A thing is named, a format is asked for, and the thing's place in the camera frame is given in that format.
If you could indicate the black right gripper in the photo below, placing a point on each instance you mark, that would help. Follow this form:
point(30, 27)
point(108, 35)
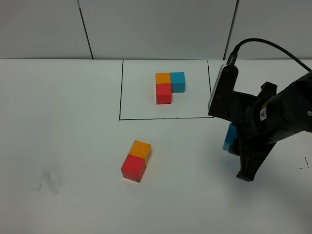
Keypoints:
point(273, 117)

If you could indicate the template blue cube block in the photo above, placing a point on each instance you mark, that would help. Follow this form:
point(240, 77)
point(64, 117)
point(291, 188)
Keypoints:
point(177, 82)

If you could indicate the template red cube block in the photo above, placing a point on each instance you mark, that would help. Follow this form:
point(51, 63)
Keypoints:
point(163, 93)

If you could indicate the template orange cube block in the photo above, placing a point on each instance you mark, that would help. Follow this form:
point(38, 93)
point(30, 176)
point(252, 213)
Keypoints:
point(163, 78)

